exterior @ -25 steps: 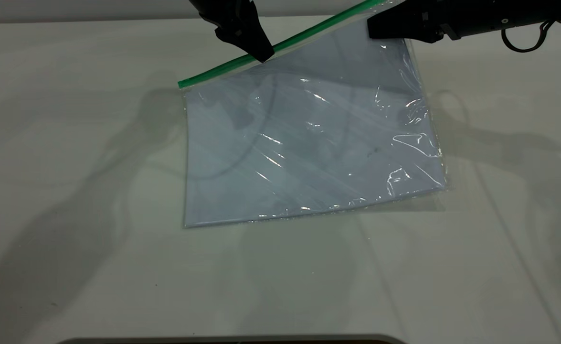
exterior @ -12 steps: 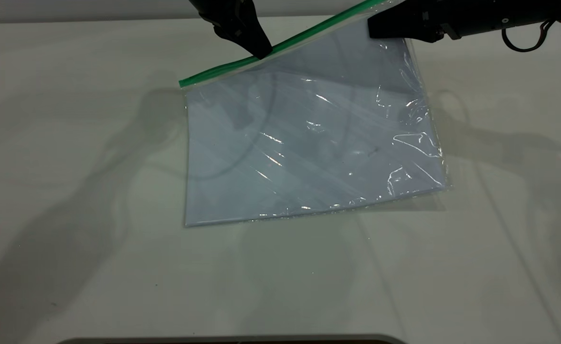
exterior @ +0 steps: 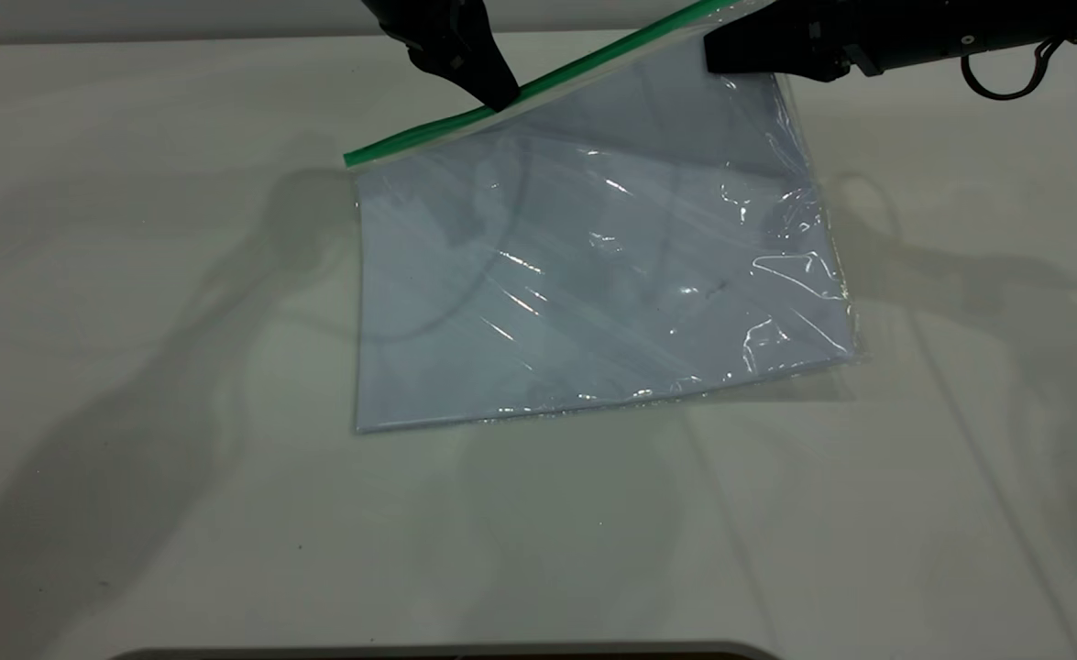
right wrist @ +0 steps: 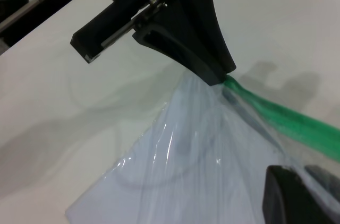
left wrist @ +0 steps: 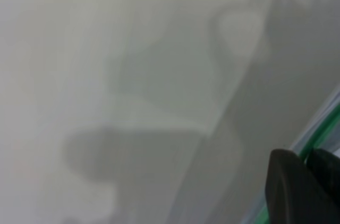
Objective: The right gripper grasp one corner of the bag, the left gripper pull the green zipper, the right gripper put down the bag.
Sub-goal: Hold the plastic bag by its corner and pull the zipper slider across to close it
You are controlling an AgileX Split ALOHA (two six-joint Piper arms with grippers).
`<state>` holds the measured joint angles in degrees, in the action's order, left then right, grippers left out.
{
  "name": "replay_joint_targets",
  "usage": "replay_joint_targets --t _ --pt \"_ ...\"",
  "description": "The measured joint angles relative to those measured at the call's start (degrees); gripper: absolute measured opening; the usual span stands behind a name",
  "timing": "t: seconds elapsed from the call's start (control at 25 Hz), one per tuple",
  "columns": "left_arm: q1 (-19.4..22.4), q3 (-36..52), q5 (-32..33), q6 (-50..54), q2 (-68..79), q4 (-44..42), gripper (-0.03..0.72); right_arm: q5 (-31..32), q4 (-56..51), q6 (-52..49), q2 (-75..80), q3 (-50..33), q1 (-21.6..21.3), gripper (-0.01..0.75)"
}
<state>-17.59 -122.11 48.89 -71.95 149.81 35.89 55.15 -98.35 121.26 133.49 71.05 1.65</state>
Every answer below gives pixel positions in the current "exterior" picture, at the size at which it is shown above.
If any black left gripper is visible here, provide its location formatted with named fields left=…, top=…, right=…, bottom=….
left=361, top=0, right=522, bottom=114

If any black looped cable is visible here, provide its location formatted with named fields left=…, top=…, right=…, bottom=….
left=962, top=37, right=1066, bottom=101

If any clear bag with green zipper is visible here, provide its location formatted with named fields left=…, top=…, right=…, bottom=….
left=343, top=0, right=862, bottom=434

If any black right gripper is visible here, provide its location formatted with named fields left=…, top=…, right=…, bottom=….
left=704, top=0, right=988, bottom=83

